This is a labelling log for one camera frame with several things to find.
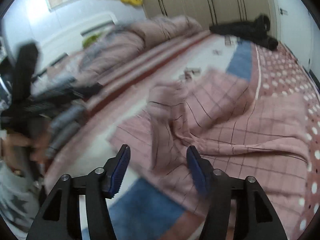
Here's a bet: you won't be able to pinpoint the green pillow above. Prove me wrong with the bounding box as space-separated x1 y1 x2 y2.
82 33 103 48

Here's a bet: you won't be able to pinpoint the white door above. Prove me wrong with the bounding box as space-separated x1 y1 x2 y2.
275 0 312 69

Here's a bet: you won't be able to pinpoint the black clothing pile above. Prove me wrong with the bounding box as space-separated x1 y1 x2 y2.
209 14 278 51

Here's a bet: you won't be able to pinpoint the pink checked pants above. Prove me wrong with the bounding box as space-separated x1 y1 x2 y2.
109 70 310 216

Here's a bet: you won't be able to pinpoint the striped dotted bed blanket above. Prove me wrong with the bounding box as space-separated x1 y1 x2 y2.
44 31 319 239

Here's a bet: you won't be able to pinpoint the left hand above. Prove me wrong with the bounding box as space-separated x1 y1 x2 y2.
1 132 52 173

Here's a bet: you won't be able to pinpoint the pink ribbed duvet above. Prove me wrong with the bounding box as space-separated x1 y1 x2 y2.
43 15 203 87

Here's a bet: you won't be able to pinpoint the white headboard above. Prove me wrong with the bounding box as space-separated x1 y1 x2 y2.
36 11 118 72

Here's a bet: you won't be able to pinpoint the grey star-print left sleeve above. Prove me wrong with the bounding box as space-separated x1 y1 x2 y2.
1 162 40 239

